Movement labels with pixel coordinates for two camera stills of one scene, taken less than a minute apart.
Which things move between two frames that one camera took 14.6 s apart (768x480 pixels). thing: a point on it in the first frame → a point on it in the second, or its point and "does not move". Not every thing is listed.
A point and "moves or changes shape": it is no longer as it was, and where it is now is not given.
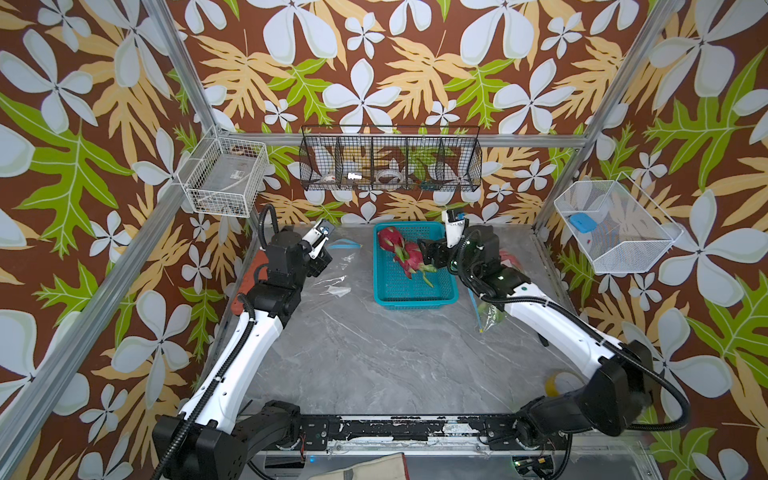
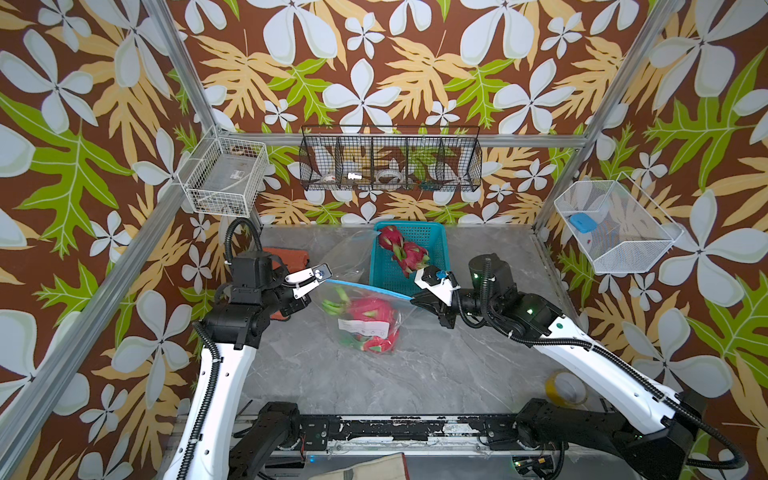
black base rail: x=491 y=429 does not move
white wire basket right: x=618 y=227 does not move
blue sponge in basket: x=583 y=222 does not move
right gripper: x=433 y=245 → x=442 y=311
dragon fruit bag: x=390 y=239 does not move
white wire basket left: x=224 y=175 does not move
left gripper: x=317 y=264 → x=293 y=305
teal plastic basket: x=391 y=285 does not move
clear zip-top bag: x=486 y=314 moves or changes shape
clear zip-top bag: x=337 y=281 moves or changes shape
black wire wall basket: x=396 y=157 does not move
